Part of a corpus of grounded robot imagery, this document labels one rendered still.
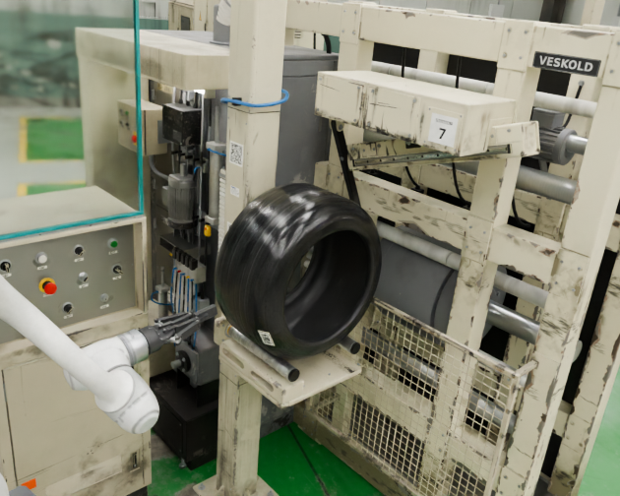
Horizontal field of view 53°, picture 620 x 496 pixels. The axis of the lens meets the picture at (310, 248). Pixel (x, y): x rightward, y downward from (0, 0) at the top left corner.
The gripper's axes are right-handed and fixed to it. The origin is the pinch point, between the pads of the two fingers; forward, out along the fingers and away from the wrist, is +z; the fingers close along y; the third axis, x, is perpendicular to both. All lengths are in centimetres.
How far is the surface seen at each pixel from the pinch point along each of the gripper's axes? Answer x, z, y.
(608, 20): 82, 1145, 411
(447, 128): -48, 64, -33
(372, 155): -28, 75, 5
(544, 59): -63, 98, -40
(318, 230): -19.0, 34.4, -11.3
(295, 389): 32.7, 21.5, -13.4
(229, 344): 30.4, 17.9, 17.9
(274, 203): -24.0, 30.8, 4.7
